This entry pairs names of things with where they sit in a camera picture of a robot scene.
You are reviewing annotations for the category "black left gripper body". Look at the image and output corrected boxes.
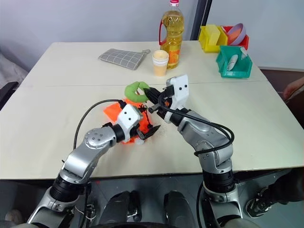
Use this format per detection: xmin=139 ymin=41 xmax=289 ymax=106
xmin=129 ymin=127 xmax=143 ymax=141

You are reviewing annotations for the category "black chair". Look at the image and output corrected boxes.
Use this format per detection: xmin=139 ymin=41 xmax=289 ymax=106
xmin=0 ymin=81 xmax=19 ymax=112

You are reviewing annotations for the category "black sneaker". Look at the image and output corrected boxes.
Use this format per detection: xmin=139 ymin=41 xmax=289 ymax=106
xmin=245 ymin=187 xmax=274 ymax=219

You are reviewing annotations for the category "green curved plush piece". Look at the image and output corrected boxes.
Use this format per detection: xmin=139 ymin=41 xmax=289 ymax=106
xmin=124 ymin=81 xmax=151 ymax=103

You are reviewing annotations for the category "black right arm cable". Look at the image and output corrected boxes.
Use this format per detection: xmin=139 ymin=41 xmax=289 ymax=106
xmin=159 ymin=94 xmax=235 ymax=157

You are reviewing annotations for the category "yellow plastic bin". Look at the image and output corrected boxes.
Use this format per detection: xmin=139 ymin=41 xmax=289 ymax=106
xmin=199 ymin=24 xmax=228 ymax=54

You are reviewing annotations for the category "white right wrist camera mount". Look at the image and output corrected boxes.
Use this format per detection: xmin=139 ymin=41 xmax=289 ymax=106
xmin=165 ymin=74 xmax=190 ymax=124

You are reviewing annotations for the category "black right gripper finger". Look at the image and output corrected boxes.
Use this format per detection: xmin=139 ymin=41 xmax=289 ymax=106
xmin=148 ymin=104 xmax=167 ymax=120
xmin=143 ymin=87 xmax=162 ymax=105

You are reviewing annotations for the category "dark trouser leg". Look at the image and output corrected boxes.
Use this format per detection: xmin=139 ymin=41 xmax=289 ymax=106
xmin=267 ymin=168 xmax=304 ymax=205

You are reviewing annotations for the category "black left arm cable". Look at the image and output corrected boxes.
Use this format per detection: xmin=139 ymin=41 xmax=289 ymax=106
xmin=73 ymin=99 xmax=122 ymax=149

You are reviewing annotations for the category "dark rounded shape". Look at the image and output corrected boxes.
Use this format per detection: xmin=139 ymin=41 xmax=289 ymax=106
xmin=104 ymin=190 xmax=143 ymax=225
xmin=163 ymin=190 xmax=198 ymax=225

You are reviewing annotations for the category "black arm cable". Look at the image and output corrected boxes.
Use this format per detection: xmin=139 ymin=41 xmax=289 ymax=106
xmin=73 ymin=99 xmax=122 ymax=149
xmin=159 ymin=94 xmax=235 ymax=157

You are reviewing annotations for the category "grey checked pot holder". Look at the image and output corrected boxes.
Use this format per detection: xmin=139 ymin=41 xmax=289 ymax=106
xmin=98 ymin=48 xmax=152 ymax=71

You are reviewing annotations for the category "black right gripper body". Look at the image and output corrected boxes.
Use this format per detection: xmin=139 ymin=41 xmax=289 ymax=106
xmin=157 ymin=84 xmax=174 ymax=112

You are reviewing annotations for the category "yellow cooking oil bottle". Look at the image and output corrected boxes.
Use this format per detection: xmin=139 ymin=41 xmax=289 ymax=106
xmin=158 ymin=0 xmax=186 ymax=70

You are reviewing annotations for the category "red plastic bin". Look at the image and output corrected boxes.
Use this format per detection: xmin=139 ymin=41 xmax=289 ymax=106
xmin=221 ymin=25 xmax=250 ymax=51

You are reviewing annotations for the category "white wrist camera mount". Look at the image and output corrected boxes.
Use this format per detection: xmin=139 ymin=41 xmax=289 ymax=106
xmin=116 ymin=104 xmax=143 ymax=141
xmin=165 ymin=74 xmax=190 ymax=124

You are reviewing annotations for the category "black upright post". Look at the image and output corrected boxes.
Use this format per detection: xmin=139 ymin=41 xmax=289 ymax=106
xmin=190 ymin=0 xmax=213 ymax=41

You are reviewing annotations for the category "green plastic bin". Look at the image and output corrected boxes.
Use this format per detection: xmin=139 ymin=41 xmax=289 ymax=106
xmin=215 ymin=45 xmax=253 ymax=79

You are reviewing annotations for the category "bystander bare hand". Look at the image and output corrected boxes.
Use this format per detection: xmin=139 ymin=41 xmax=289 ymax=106
xmin=283 ymin=79 xmax=304 ymax=101

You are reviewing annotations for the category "purple plastic bowl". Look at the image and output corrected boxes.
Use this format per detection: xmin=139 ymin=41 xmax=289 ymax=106
xmin=227 ymin=23 xmax=247 ymax=47

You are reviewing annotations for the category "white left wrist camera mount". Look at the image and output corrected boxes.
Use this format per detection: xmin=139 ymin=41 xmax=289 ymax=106
xmin=116 ymin=104 xmax=143 ymax=141

